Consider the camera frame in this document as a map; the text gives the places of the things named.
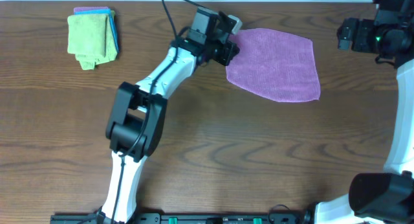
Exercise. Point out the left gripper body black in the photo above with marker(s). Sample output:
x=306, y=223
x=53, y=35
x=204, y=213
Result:
x=220, y=52

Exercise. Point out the purple microfiber cloth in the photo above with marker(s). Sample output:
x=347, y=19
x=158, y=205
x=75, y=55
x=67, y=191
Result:
x=275, y=65

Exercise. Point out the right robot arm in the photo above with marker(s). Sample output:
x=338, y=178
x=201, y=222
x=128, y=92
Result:
x=386, y=196

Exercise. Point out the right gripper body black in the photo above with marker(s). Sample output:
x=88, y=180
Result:
x=371, y=38

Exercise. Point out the green folded cloth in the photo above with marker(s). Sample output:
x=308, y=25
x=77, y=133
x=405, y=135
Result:
x=90, y=39

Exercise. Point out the blue folded cloth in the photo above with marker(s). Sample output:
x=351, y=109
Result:
x=113, y=28

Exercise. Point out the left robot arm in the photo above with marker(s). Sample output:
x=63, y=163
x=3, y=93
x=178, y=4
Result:
x=136, y=122

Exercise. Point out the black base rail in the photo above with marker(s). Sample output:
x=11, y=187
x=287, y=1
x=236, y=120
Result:
x=155, y=218

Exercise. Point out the purple folded cloth in stack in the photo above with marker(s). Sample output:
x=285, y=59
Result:
x=92, y=9

